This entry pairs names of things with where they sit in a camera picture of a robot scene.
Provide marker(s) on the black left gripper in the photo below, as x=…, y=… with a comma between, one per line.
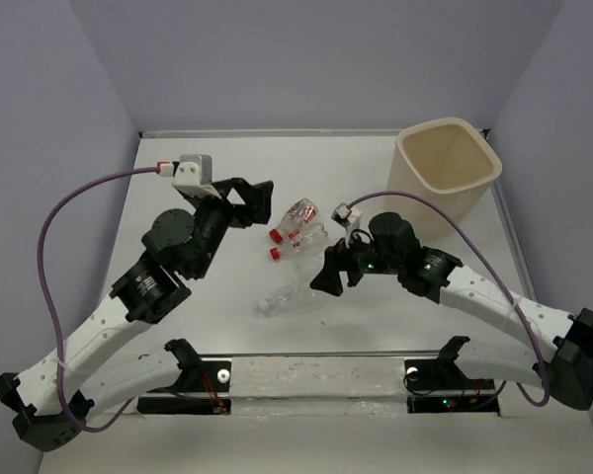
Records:
x=256, y=211

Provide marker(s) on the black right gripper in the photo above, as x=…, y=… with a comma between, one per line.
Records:
x=338, y=257

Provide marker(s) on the red-cap labelled bottle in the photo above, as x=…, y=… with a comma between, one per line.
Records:
x=306, y=239

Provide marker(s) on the clear white-cap bottle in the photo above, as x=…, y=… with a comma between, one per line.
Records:
x=289, y=299

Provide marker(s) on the crushed red-cap bottle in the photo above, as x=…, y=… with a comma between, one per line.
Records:
x=297, y=217

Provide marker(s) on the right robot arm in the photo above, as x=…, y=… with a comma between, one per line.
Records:
x=555, y=347

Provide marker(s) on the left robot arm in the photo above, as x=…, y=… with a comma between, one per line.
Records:
x=54, y=399

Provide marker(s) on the cream plastic bin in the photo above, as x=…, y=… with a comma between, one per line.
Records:
x=447, y=162

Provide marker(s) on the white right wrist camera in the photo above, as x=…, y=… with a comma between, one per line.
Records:
x=347, y=215

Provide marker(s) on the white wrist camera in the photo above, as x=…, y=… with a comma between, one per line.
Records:
x=190, y=175
x=347, y=215

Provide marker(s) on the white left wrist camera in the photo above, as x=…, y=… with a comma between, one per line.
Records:
x=190, y=175

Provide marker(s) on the white table edge rail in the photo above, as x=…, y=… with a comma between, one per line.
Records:
x=296, y=132

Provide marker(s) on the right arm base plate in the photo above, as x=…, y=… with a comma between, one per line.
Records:
x=440, y=389

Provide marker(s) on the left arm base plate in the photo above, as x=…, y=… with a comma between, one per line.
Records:
x=207, y=395

